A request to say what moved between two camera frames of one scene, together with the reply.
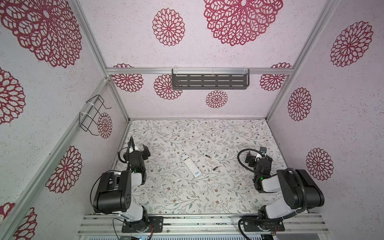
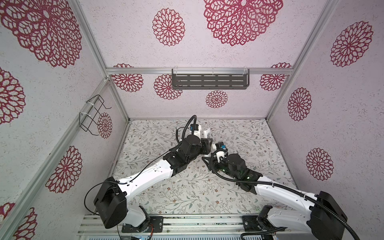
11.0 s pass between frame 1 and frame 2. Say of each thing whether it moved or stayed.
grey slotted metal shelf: stayed
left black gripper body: moved
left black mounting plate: stayed
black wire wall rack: stayed
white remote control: moved
